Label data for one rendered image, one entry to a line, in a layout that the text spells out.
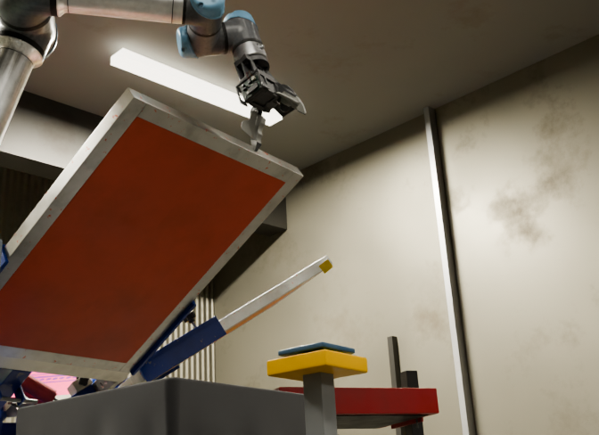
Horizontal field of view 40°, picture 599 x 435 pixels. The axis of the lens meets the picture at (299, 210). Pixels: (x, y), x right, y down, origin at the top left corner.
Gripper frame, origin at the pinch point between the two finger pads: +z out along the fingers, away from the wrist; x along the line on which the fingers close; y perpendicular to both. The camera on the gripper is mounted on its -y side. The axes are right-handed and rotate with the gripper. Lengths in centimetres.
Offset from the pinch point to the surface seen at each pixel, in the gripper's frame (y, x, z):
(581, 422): -309, -58, 24
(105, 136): 28.6, -24.8, -5.4
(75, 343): -5, -82, 10
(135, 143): 21.1, -23.7, -5.7
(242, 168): -9.8, -19.0, -7.0
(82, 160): 29.2, -32.3, -3.9
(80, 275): 9, -61, 4
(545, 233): -309, -29, -77
